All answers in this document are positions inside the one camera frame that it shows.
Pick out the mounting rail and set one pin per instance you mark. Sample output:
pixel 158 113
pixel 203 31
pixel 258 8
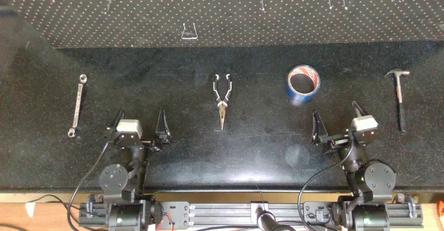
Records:
pixel 215 213

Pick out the hammer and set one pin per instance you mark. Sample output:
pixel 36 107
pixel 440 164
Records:
pixel 399 92

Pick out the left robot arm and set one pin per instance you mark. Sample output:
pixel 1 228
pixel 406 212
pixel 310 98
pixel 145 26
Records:
pixel 116 180

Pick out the pliers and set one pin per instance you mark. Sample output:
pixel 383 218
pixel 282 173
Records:
pixel 222 103

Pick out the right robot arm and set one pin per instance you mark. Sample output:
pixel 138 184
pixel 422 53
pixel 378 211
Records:
pixel 378 180

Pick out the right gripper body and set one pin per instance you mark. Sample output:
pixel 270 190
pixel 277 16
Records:
pixel 334 141

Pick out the orange object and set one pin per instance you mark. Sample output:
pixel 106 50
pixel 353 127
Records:
pixel 441 212

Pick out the white paper scrap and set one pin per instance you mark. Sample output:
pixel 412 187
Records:
pixel 30 208

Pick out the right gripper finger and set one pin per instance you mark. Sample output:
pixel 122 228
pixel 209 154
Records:
pixel 358 110
pixel 317 128

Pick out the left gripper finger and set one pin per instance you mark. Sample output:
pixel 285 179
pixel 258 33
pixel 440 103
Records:
pixel 120 117
pixel 163 128

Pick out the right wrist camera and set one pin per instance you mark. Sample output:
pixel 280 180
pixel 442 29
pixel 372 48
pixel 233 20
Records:
pixel 363 122

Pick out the wrench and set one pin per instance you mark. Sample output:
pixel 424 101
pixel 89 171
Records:
pixel 78 102

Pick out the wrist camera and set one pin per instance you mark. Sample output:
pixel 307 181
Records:
pixel 130 127
pixel 363 122

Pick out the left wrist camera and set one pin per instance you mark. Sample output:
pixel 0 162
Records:
pixel 130 127

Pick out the roll of blue tape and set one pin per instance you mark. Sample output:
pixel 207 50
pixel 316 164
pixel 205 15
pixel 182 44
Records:
pixel 293 92

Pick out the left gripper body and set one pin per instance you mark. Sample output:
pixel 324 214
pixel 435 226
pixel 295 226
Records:
pixel 151 143

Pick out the black pegboard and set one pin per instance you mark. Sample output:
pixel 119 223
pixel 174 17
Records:
pixel 229 12

